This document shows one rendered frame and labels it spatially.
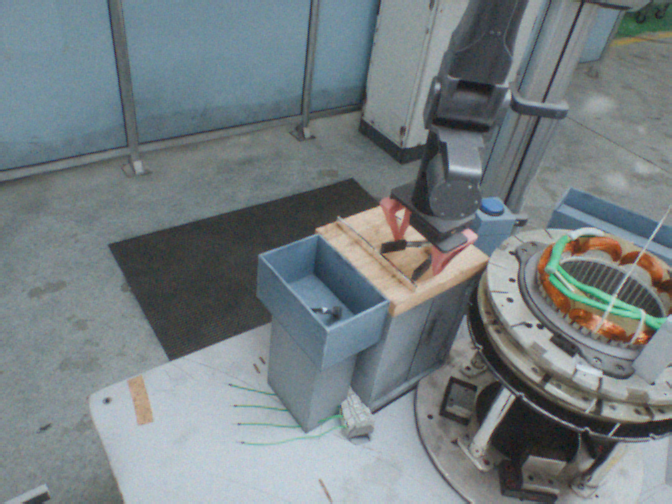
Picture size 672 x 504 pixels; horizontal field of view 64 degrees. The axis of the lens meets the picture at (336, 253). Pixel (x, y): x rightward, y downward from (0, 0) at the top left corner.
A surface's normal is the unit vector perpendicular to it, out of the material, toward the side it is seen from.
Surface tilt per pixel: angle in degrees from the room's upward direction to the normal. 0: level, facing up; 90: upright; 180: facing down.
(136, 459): 0
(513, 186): 90
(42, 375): 0
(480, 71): 98
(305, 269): 90
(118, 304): 0
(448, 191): 94
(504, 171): 90
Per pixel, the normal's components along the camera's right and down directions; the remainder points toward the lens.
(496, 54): -0.07, 0.74
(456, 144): 0.13, -0.65
